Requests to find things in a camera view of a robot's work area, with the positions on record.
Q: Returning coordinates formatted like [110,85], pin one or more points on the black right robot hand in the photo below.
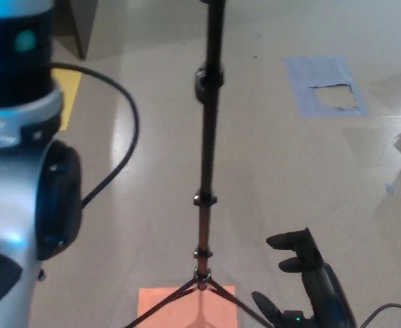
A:
[326,300]

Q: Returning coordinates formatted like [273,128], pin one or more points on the black telescopic phone stand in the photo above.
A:
[208,136]

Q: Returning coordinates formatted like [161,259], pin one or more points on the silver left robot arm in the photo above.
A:
[9,191]

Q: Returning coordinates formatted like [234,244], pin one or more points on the orange rectangular floor marking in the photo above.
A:
[159,307]

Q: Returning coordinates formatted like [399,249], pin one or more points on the torn blue floor marking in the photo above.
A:
[314,70]

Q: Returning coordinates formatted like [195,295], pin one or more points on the yellow rectangular floor marking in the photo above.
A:
[71,99]

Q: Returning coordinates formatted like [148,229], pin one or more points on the small blue tape scrap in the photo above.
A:
[390,189]

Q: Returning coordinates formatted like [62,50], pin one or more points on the dark grey desk side panel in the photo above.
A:
[85,27]

